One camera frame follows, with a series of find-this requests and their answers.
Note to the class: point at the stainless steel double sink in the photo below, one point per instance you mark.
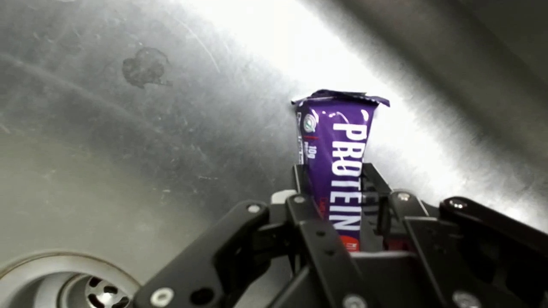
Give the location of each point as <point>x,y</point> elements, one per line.
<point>142,143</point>

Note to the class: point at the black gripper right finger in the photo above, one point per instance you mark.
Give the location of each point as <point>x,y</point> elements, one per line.
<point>455,251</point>

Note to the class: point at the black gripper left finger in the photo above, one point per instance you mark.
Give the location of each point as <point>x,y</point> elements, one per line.
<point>274,258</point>

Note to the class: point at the round sink drain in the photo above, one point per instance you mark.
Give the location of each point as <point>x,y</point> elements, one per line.
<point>68,285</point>

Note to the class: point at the purple protein chocolate bar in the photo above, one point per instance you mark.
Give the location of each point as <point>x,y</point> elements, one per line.
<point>335,165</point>

